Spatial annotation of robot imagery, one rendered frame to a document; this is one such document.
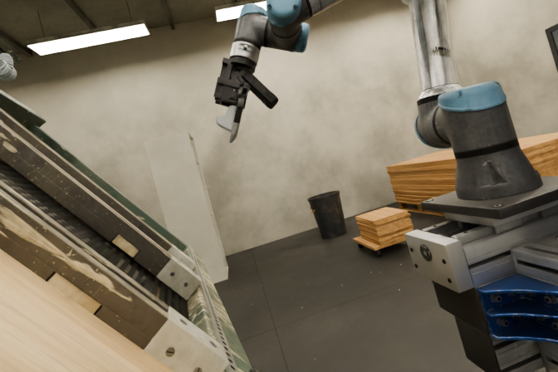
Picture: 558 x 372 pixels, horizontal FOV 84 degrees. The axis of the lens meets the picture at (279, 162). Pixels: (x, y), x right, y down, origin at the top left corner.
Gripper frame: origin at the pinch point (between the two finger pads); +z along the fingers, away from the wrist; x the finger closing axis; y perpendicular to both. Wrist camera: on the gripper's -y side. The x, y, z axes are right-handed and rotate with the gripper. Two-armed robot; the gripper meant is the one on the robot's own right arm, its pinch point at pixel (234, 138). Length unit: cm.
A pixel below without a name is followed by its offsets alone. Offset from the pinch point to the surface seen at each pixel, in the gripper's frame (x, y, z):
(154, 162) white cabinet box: -347, 104, 4
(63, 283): 30.9, 18.5, 30.6
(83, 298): 30.5, 15.5, 32.3
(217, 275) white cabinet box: -348, -8, 134
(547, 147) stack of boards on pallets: -176, -290, -84
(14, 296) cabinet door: 39, 20, 30
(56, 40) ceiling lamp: -372, 274, -133
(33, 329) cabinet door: 42, 16, 32
